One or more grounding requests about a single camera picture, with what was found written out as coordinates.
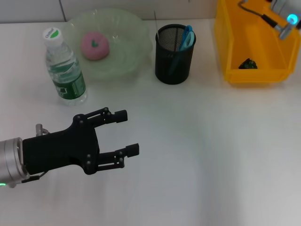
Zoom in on black mesh pen holder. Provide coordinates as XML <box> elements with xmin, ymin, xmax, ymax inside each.
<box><xmin>155</xmin><ymin>24</ymin><xmax>196</xmax><ymax>85</ymax></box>

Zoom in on blue scissors with sheath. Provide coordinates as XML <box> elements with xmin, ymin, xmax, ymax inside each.
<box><xmin>168</xmin><ymin>25</ymin><xmax>197</xmax><ymax>75</ymax></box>

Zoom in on yellow plastic bin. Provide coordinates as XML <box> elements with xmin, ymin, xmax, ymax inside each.
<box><xmin>213</xmin><ymin>0</ymin><xmax>301</xmax><ymax>88</ymax></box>

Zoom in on green glass fruit plate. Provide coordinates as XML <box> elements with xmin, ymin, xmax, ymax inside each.
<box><xmin>47</xmin><ymin>8</ymin><xmax>155</xmax><ymax>82</ymax></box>

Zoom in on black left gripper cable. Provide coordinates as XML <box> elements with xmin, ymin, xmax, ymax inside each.
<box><xmin>20</xmin><ymin>171</ymin><xmax>49</xmax><ymax>185</ymax></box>

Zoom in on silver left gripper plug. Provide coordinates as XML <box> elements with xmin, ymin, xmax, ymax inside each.
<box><xmin>35</xmin><ymin>123</ymin><xmax>51</xmax><ymax>137</ymax></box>

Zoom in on clear water bottle green label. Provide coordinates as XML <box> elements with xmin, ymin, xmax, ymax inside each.
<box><xmin>42</xmin><ymin>27</ymin><xmax>88</xmax><ymax>106</ymax></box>

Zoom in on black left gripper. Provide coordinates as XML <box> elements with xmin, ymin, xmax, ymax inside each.
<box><xmin>23</xmin><ymin>107</ymin><xmax>140</xmax><ymax>176</ymax></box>

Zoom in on pink peach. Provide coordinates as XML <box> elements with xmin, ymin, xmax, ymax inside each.
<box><xmin>80</xmin><ymin>31</ymin><xmax>111</xmax><ymax>61</ymax></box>

